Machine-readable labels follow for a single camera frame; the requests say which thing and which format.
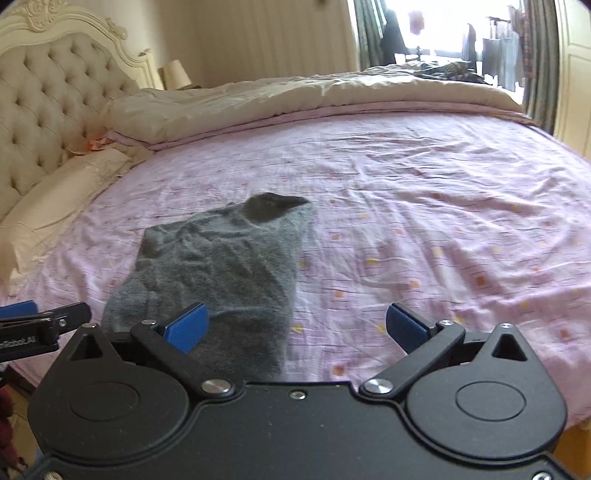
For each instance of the beige pillow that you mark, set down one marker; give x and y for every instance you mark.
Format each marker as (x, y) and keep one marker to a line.
(34, 226)

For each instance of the dark patterned clothes pile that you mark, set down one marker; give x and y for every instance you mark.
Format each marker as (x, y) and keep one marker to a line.
(455, 71)

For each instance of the grey argyle knit sweater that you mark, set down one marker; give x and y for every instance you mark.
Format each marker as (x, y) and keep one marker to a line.
(241, 261)

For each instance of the pink patterned bed sheet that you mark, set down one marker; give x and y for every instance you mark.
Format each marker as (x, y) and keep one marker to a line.
(467, 217)

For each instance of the cream bedside lamp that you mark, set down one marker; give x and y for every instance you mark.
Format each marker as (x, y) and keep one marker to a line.
(174, 76)

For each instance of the cream wardrobe door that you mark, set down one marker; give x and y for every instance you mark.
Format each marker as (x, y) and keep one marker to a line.
(572, 125)

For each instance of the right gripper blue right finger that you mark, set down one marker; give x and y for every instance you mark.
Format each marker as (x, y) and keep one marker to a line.
(429, 347)

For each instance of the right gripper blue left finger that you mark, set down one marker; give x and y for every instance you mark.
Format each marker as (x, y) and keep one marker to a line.
(167, 344)

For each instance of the hanging clothes rack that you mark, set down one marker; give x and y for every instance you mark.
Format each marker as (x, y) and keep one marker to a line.
(493, 41)

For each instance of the tufted beige headboard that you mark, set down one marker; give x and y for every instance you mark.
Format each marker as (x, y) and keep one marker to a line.
(60, 65)

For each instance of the orange small item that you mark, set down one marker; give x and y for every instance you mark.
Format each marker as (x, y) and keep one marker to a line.
(97, 144)

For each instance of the green curtain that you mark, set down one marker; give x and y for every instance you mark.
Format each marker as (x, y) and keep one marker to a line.
(370, 24)

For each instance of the beige duvet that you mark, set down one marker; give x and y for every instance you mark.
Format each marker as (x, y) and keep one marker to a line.
(157, 116)

